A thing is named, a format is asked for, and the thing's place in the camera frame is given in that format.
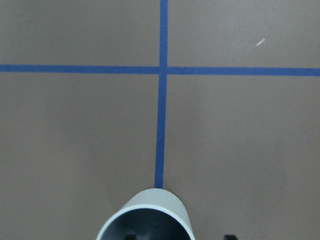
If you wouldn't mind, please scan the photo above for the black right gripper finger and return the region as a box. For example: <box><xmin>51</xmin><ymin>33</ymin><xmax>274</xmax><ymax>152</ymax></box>
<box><xmin>223</xmin><ymin>234</ymin><xmax>237</xmax><ymax>240</ymax></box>

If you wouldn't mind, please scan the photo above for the white mug with handle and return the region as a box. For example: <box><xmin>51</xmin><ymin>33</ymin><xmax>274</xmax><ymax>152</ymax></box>
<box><xmin>96</xmin><ymin>188</ymin><xmax>195</xmax><ymax>240</ymax></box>

